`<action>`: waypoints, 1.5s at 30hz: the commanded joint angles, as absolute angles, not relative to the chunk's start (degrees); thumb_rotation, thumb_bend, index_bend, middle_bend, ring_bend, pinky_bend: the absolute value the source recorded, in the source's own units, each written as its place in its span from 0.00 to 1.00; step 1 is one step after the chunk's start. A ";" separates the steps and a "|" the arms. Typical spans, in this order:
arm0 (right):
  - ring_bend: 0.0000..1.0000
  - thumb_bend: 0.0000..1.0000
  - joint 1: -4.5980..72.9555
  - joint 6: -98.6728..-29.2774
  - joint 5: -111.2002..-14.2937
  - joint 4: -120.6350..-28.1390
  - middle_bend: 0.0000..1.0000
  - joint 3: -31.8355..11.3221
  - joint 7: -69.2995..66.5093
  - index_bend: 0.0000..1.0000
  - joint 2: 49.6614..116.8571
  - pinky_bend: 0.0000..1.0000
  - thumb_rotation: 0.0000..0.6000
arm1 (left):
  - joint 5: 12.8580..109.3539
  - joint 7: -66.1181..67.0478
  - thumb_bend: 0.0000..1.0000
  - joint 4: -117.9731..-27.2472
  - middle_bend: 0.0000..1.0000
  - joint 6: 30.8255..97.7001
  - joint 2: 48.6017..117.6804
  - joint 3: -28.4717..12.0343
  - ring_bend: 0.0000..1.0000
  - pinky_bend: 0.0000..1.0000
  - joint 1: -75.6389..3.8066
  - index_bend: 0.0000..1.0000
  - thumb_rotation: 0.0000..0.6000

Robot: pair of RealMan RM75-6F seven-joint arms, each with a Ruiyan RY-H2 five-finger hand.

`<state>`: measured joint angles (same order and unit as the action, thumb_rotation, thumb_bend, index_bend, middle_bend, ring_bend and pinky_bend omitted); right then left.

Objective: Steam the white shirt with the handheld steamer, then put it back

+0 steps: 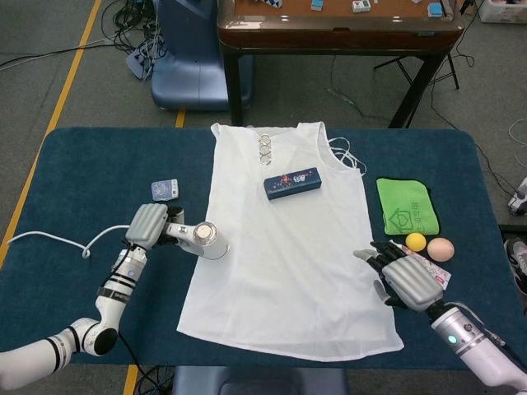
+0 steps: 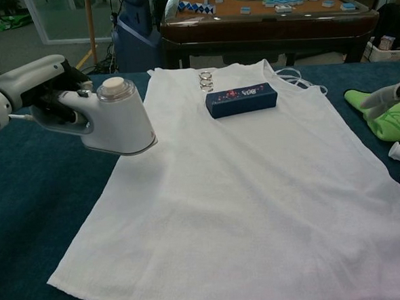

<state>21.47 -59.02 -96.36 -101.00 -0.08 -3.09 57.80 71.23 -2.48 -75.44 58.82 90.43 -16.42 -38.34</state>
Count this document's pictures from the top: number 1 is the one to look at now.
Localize dark blue rectangular box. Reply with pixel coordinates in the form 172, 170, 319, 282
263, 165, 324, 202

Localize blue felt table cover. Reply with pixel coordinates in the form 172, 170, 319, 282
0, 126, 527, 367

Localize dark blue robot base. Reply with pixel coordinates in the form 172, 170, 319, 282
170, 365, 351, 395

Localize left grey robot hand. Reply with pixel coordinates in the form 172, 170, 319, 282
124, 203, 186, 250

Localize white sleeveless top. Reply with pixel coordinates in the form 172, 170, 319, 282
175, 120, 405, 364

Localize black cables under table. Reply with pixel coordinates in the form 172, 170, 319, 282
138, 365, 176, 395

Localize peach coloured egg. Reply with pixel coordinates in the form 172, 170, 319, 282
427, 237, 455, 262

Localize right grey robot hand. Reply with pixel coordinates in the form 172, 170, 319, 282
352, 239, 446, 312

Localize blue power strip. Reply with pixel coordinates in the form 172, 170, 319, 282
125, 43, 166, 79

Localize black floor cable tangle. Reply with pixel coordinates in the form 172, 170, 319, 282
102, 0, 166, 79

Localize thin white cable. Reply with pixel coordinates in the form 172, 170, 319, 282
7, 224, 133, 260

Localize white toothpaste tube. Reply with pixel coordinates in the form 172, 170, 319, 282
389, 240, 452, 290

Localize green microfibre cloth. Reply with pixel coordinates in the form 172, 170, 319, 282
375, 176, 441, 238

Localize silver grey shoe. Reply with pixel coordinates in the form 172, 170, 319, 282
506, 176, 527, 217

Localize grey white sneaker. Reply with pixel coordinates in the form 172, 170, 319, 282
504, 237, 527, 295

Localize white handheld steamer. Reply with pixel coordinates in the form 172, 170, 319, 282
164, 221, 231, 262

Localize black folding stand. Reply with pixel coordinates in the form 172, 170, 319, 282
373, 52, 460, 91

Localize white storage box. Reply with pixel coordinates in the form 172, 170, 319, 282
475, 0, 510, 22

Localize brown mahjong table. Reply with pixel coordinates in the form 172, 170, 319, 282
217, 0, 466, 128

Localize small blue card pack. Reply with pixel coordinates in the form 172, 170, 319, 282
150, 179, 181, 203

